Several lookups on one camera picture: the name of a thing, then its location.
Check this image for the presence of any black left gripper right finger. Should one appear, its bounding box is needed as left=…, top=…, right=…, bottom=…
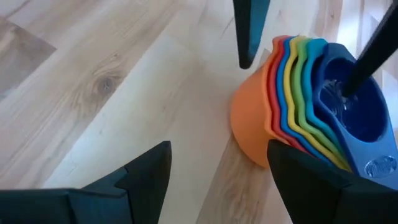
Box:
left=266, top=139, right=398, bottom=224

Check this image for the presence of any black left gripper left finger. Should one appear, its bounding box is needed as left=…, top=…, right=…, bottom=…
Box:
left=0, top=140, right=173, bottom=224

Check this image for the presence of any teal measuring cup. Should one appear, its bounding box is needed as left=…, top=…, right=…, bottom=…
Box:
left=300, top=37, right=346, bottom=156

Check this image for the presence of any yellow measuring cup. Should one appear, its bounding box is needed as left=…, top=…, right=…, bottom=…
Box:
left=283, top=35, right=353, bottom=172

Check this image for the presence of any orange measuring cup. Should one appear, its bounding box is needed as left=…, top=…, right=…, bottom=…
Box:
left=229, top=34, right=292, bottom=169

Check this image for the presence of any red measuring cup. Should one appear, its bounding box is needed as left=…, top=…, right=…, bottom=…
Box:
left=267, top=36, right=312, bottom=156

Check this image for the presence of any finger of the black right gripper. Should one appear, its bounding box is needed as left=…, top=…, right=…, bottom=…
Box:
left=341, top=0, right=398, bottom=98
left=232, top=0, right=271, bottom=70

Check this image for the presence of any dark blue measuring cup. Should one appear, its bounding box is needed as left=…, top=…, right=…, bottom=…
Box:
left=312, top=42, right=398, bottom=190

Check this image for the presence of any green measuring cup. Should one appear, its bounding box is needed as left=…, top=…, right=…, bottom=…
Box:
left=290, top=37, right=351, bottom=164

